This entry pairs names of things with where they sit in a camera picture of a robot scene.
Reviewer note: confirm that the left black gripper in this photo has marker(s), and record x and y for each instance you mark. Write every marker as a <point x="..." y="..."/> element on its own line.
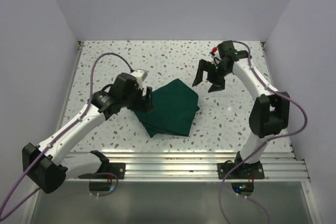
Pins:
<point x="144" y="104"/>

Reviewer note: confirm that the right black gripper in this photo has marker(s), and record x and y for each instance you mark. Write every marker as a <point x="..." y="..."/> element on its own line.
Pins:
<point x="204" y="65"/>

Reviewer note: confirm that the green surgical cloth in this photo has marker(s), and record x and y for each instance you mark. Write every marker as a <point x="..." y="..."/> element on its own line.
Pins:
<point x="174" y="109"/>

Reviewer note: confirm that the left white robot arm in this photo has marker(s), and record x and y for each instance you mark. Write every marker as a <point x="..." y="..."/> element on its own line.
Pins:
<point x="45" y="163"/>

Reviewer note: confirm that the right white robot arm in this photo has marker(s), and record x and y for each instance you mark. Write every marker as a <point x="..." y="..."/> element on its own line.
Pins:
<point x="270" y="112"/>

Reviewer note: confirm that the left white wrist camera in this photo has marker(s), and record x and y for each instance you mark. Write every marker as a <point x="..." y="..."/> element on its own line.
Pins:
<point x="140" y="75"/>

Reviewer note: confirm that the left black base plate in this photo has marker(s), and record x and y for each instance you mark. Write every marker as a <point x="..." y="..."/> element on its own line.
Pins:
<point x="117" y="169"/>

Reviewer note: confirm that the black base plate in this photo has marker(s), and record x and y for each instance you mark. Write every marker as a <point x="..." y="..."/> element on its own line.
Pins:
<point x="245" y="171"/>
<point x="117" y="169"/>

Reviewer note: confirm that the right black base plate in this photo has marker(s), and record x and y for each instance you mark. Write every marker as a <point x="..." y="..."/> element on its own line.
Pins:
<point x="245" y="171"/>

